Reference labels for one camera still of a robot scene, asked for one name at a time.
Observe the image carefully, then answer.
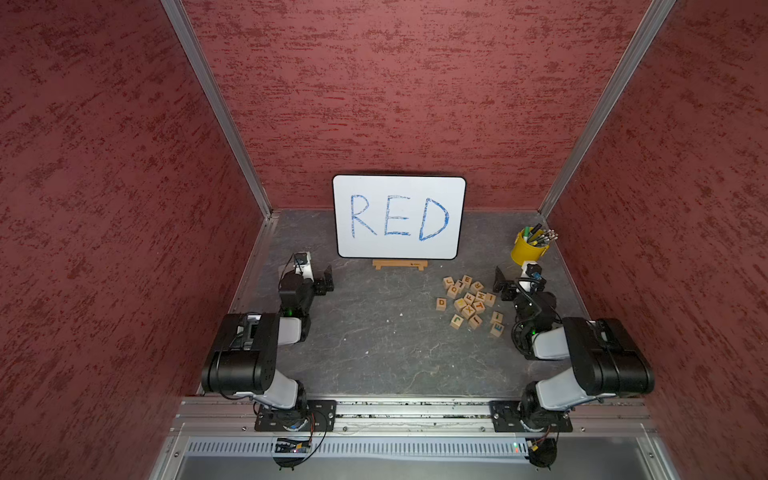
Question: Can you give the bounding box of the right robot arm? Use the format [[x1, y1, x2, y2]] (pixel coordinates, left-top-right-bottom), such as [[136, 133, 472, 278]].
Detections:
[[510, 290, 655, 432]]

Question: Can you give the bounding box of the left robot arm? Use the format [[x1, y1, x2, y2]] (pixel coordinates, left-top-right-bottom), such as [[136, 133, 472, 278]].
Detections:
[[200, 265, 334, 431]]

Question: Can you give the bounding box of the wooden block letter X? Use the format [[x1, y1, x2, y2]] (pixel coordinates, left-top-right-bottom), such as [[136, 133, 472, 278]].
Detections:
[[460, 305, 476, 319]]

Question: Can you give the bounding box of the wooden block blue E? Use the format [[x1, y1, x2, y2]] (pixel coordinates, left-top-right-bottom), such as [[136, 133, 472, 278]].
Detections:
[[490, 322, 505, 338]]

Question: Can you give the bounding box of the yellow pencil cup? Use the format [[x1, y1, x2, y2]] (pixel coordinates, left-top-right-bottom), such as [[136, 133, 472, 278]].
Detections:
[[510, 230, 549, 266]]

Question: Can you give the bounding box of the wooden block purple i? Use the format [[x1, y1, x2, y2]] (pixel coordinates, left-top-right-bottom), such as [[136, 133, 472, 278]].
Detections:
[[468, 315, 483, 330]]

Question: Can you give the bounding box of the pencils and markers bundle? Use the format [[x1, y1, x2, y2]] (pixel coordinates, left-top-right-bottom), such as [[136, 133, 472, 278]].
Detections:
[[522, 223, 559, 248]]

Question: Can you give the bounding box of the wooden block green J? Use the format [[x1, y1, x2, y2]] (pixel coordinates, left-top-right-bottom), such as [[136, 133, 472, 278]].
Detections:
[[450, 315, 464, 329]]

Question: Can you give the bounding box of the wooden board stand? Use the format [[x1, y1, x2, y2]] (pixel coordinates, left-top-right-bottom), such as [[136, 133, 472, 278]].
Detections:
[[372, 259, 428, 271]]

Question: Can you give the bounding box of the white dry-erase board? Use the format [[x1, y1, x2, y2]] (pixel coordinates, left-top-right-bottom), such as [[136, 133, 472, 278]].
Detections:
[[332, 175, 467, 260]]

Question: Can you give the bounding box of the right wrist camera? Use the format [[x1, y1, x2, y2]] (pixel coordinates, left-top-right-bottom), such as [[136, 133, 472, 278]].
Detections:
[[519, 261, 546, 293]]

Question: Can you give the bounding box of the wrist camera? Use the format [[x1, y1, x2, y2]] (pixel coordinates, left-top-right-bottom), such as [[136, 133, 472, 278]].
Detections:
[[293, 252, 314, 280], [519, 261, 546, 293]]

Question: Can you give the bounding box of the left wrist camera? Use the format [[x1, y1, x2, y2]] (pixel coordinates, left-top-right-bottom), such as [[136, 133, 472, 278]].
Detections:
[[293, 252, 314, 280]]

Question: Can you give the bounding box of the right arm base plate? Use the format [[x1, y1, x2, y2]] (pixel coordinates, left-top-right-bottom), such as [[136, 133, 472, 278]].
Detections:
[[488, 400, 573, 434]]

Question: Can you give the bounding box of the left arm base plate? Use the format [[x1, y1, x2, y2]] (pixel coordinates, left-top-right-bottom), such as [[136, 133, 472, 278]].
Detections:
[[254, 399, 338, 434]]

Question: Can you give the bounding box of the aluminium front rail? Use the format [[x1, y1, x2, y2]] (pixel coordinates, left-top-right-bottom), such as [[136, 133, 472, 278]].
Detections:
[[170, 396, 658, 438]]

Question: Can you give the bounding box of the perforated cable duct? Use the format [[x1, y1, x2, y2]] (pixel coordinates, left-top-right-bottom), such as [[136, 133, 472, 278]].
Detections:
[[185, 436, 529, 463]]

